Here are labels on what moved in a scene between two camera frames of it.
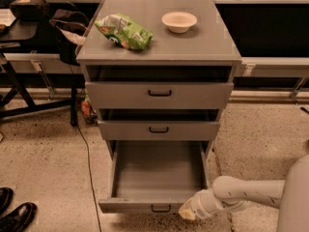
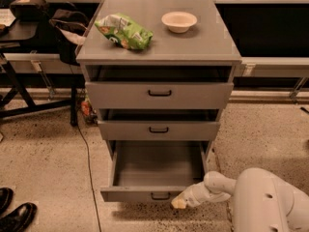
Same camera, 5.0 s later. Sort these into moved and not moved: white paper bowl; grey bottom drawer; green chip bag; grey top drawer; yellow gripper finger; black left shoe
Moved: yellow gripper finger; grey bottom drawer
Not moved: black left shoe; grey top drawer; white paper bowl; green chip bag
